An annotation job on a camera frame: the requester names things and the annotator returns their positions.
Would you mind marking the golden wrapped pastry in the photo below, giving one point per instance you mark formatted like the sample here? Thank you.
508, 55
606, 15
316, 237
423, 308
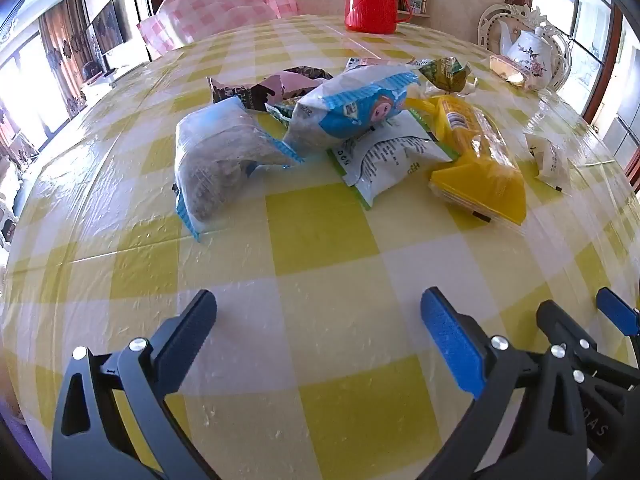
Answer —
510, 71

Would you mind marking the brown patterned curtain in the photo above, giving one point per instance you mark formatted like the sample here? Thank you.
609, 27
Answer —
62, 50

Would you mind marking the yellow checkered tablecloth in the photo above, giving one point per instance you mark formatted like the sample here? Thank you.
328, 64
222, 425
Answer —
320, 270

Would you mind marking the wooden wall shelf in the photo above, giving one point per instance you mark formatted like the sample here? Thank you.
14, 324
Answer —
417, 7

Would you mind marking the blue cartoon snack packet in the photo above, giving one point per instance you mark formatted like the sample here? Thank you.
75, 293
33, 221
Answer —
345, 105

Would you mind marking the white green-edged snack packet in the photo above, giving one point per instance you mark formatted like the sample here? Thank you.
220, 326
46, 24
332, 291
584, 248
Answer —
390, 160

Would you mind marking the teal pink snack packet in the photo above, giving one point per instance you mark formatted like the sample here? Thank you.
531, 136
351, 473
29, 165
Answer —
367, 63

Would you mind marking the yellow snack packet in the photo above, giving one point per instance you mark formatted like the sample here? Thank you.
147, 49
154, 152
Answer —
475, 160

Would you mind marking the small white snack packet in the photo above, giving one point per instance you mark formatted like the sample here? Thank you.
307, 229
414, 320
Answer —
550, 162

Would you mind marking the clear blue-edged snack packet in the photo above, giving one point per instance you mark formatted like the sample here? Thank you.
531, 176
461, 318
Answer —
215, 165

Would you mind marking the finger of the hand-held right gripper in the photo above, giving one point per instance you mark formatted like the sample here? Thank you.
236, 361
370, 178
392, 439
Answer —
620, 312
562, 322

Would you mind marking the white floral teapot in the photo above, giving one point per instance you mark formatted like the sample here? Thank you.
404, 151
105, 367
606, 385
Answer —
535, 55

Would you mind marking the wooden framed window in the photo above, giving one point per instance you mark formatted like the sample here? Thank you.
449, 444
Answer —
595, 5

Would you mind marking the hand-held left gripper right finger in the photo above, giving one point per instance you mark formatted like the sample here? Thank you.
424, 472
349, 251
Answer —
450, 340

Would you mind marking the white television cabinet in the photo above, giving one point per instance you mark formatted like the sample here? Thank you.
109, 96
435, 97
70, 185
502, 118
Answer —
117, 67

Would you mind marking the flat screen television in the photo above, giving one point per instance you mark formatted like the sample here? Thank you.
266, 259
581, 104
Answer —
107, 27

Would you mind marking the green foil snack packet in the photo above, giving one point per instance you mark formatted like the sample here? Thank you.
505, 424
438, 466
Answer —
445, 72

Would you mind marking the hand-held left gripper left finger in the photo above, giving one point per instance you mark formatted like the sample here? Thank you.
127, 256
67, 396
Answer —
187, 332

